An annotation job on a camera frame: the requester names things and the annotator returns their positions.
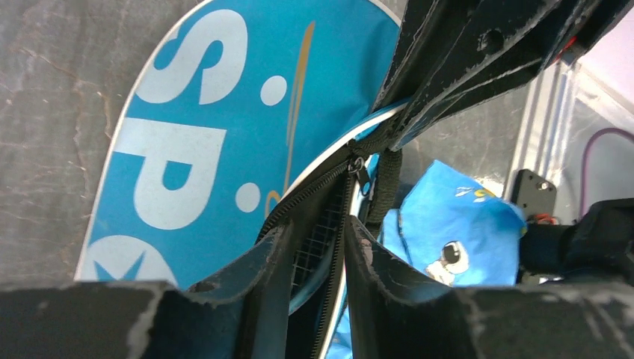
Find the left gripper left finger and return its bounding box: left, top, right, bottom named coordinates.
left=1, top=223, right=294, bottom=358

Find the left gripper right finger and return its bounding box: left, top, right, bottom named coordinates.
left=344, top=216, right=633, bottom=358

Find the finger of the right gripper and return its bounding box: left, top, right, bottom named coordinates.
left=388, top=0, right=633, bottom=150
left=373, top=1, right=560, bottom=111

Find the blue badminton racket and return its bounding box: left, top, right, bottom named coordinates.
left=289, top=194, right=343, bottom=315

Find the blue sport racket bag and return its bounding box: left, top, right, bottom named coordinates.
left=76, top=1, right=400, bottom=330

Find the blue astronaut print cloth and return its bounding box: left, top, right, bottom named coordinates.
left=327, top=160, right=526, bottom=358

